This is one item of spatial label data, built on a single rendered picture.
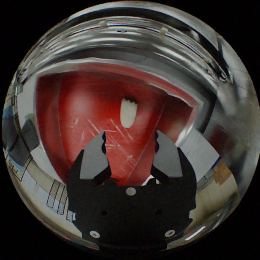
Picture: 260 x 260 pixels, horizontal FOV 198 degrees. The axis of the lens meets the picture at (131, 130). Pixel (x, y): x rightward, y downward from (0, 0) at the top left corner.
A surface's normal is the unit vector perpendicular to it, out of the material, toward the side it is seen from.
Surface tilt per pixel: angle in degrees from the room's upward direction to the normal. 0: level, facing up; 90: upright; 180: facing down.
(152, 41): 0
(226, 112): 90
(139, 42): 0
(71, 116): 0
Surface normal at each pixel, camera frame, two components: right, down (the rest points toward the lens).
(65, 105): 0.02, 0.47
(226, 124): -0.97, -0.21
